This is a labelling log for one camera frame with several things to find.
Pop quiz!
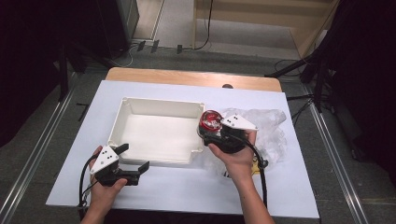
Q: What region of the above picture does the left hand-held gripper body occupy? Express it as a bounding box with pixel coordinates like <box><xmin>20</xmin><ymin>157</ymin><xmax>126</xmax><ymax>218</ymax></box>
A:
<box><xmin>90</xmin><ymin>144</ymin><xmax>140</xmax><ymax>188</ymax></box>

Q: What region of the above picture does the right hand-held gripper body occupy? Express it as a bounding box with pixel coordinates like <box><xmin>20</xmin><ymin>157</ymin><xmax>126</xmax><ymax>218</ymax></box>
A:
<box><xmin>203</xmin><ymin>113</ymin><xmax>259</xmax><ymax>154</ymax></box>

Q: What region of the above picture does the red round container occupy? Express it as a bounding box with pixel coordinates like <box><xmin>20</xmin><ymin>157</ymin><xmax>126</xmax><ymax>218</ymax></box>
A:
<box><xmin>199</xmin><ymin>109</ymin><xmax>224</xmax><ymax>133</ymax></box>

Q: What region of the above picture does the white plastic box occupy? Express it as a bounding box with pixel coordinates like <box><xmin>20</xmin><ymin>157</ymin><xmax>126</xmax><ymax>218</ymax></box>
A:
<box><xmin>106</xmin><ymin>96</ymin><xmax>206</xmax><ymax>165</ymax></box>

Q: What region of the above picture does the clear plastic bag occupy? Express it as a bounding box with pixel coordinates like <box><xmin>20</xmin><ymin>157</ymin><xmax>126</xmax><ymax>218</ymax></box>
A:
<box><xmin>199</xmin><ymin>106</ymin><xmax>288</xmax><ymax>179</ymax></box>

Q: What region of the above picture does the person's right hand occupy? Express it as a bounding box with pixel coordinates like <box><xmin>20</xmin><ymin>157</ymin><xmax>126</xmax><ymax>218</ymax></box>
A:
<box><xmin>207</xmin><ymin>129</ymin><xmax>258</xmax><ymax>185</ymax></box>

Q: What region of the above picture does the person's left hand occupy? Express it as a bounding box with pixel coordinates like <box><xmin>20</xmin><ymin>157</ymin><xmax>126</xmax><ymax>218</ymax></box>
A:
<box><xmin>88</xmin><ymin>146</ymin><xmax>129</xmax><ymax>216</ymax></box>

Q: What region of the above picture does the yellow item in bag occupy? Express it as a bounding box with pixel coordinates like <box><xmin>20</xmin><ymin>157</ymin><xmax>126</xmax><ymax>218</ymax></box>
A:
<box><xmin>251</xmin><ymin>158</ymin><xmax>262</xmax><ymax>175</ymax></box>

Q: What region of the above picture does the white board sheet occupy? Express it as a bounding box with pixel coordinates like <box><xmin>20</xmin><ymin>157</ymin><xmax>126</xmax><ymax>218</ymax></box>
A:
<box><xmin>46</xmin><ymin>79</ymin><xmax>320</xmax><ymax>219</ymax></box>

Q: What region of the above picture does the black metal stand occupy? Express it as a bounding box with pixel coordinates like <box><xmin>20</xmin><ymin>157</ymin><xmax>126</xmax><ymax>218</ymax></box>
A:
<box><xmin>57</xmin><ymin>45</ymin><xmax>110</xmax><ymax>103</ymax></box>
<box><xmin>264</xmin><ymin>50</ymin><xmax>332</xmax><ymax>114</ymax></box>

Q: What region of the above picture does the light wooden cabinet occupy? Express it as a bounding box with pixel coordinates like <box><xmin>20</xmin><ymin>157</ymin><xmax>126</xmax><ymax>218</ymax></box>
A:
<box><xmin>191</xmin><ymin>0</ymin><xmax>341</xmax><ymax>61</ymax></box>

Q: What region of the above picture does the dark cabinet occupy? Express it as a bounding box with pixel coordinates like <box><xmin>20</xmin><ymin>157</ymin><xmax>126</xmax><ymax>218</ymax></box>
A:
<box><xmin>95</xmin><ymin>0</ymin><xmax>140</xmax><ymax>61</ymax></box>

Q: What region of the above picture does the left hand-held gripper cable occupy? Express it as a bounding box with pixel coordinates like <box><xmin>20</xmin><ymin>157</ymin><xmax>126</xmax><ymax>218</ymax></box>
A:
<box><xmin>78</xmin><ymin>153</ymin><xmax>100</xmax><ymax>220</ymax></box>

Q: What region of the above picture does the hand-held gripper cable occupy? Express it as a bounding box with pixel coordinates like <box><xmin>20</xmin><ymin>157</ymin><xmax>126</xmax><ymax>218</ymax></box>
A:
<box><xmin>78</xmin><ymin>153</ymin><xmax>100</xmax><ymax>220</ymax></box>
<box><xmin>237</xmin><ymin>135</ymin><xmax>269</xmax><ymax>209</ymax></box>

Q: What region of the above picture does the right hand-held gripper cable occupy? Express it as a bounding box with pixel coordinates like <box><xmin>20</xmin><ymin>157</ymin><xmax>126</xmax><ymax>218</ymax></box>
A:
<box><xmin>237</xmin><ymin>135</ymin><xmax>269</xmax><ymax>209</ymax></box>

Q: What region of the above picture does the metal floor rail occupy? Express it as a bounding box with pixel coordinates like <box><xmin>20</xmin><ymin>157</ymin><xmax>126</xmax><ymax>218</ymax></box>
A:
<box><xmin>302</xmin><ymin>83</ymin><xmax>371</xmax><ymax>224</ymax></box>
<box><xmin>0</xmin><ymin>72</ymin><xmax>78</xmax><ymax>224</ymax></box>

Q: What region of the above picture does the white floor cable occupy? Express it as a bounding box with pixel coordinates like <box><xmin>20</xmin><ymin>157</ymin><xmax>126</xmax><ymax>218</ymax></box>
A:
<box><xmin>113</xmin><ymin>42</ymin><xmax>139</xmax><ymax>68</ymax></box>

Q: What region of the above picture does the black floor cable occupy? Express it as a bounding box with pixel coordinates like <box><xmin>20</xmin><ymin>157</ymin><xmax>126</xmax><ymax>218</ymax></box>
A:
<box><xmin>273</xmin><ymin>58</ymin><xmax>304</xmax><ymax>77</ymax></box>

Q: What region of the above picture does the black hanging cable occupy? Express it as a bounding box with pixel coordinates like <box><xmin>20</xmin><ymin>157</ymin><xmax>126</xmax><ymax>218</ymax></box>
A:
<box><xmin>192</xmin><ymin>0</ymin><xmax>215</xmax><ymax>51</ymax></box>

